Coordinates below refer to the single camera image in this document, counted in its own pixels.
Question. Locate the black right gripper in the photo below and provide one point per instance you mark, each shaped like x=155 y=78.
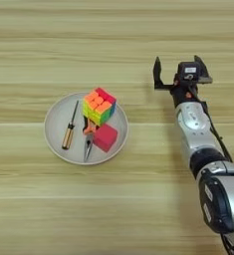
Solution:
x=183 y=94

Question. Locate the multicoloured puzzle cube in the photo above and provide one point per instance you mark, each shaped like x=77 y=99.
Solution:
x=98 y=106

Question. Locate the red foam cube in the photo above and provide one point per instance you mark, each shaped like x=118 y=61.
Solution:
x=105 y=136

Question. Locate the orange and black needle-nose pliers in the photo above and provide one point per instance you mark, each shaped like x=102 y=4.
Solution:
x=88 y=147

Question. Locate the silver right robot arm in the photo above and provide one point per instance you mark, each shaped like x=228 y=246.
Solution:
x=201 y=132

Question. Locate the round grey plate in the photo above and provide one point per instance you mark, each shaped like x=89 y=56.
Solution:
x=57 y=126

